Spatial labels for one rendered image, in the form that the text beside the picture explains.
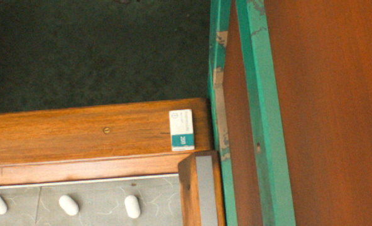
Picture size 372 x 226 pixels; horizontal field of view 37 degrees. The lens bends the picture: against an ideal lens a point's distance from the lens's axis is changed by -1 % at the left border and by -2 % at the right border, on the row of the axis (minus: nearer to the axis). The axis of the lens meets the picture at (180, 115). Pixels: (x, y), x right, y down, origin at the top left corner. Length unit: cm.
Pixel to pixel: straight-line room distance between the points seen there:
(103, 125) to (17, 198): 18
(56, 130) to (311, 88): 68
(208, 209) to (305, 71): 49
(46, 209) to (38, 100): 92
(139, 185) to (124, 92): 89
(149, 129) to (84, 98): 89
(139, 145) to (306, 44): 63
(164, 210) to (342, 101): 67
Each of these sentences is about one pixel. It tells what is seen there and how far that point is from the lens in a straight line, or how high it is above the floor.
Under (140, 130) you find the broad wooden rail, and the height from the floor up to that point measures 76.
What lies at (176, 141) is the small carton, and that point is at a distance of 87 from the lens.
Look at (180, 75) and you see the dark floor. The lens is 177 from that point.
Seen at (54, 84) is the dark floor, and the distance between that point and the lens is 182.
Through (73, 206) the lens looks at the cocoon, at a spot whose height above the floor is 76.
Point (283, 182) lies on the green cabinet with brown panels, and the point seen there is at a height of 127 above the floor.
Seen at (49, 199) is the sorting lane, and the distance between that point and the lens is 92.
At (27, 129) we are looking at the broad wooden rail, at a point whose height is 76.
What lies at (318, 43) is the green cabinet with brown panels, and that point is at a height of 138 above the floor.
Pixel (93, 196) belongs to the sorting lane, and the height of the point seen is 74.
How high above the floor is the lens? 161
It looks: 69 degrees down
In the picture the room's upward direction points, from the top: 4 degrees counter-clockwise
